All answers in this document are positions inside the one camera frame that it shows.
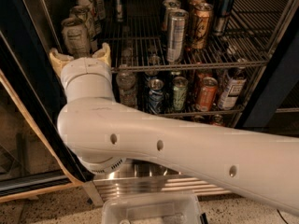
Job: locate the left orange can bottom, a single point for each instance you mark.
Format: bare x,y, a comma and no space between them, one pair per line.
199,119

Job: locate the top wire shelf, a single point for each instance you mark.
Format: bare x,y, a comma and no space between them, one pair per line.
247,36

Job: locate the clear water bottle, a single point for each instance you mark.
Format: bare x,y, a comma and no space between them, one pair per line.
126,81

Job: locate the green can middle centre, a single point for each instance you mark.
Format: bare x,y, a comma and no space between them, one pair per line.
179,87

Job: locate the stainless fridge base panel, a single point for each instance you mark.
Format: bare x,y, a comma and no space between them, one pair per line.
135,177

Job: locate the front tall silver can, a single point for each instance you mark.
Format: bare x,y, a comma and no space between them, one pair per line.
176,32

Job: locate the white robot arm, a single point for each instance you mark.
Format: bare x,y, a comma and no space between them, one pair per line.
102,132

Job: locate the blue white can middle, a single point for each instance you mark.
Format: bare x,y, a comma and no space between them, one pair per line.
156,96

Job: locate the dark tea bottle white label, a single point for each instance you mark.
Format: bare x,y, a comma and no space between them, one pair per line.
233,81

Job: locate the right orange can bottom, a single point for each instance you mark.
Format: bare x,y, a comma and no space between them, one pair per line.
217,120

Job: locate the orange can middle shelf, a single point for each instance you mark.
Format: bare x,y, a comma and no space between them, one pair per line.
207,93

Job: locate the slim silver can back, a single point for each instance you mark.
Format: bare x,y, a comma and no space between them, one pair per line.
119,10

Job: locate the wire shelf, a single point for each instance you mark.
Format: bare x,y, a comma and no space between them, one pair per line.
247,36
194,74

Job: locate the glass fridge door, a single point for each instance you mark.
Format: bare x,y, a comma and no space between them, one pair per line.
28,32

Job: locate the middle wire shelf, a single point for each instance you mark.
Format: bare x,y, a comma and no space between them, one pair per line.
194,74

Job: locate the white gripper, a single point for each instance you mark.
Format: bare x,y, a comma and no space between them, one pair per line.
85,68

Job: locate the front gold can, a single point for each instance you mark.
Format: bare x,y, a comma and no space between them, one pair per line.
202,15

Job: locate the clear plastic bin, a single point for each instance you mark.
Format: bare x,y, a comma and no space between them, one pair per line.
154,208

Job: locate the blue silver tall can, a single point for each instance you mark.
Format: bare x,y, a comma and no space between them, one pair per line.
222,16

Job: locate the orange can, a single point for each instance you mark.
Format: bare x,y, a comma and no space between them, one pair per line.
217,120
199,119

